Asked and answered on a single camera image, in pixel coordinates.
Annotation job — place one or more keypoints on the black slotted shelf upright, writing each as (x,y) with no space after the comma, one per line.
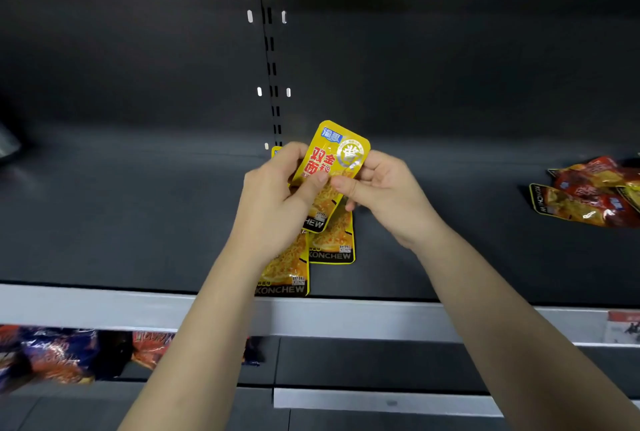
(271,56)

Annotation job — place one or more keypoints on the dark snack packet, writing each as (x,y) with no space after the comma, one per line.
(253,350)

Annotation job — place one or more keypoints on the person's left forearm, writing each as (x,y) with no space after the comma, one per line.
(210,340)

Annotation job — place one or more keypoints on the person's left thumb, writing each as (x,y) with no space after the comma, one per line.
(311,189)

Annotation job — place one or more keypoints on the person's left hand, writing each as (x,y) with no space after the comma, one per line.
(267,211)

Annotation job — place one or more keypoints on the silver shelf edge rail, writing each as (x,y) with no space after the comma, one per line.
(125,308)

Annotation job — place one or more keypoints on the red white price tag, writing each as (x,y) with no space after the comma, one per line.
(622,327)

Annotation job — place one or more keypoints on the silver lower shelf rail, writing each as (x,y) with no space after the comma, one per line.
(400,401)

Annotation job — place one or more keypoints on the person's right forearm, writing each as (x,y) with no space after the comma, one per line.
(515,340)

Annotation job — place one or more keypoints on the person's right thumb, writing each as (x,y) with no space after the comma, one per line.
(350,187)

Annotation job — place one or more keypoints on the red snack packet black edge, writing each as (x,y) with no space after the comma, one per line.
(575,206)

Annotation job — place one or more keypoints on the blue orange snack packet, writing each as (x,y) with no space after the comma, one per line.
(55,353)

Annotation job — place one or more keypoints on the black metal shelf board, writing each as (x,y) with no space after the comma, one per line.
(125,226)

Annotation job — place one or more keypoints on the yellow snack packet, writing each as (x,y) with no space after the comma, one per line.
(335,241)
(332,151)
(285,271)

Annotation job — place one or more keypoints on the person's right hand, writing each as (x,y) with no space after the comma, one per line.
(392,201)

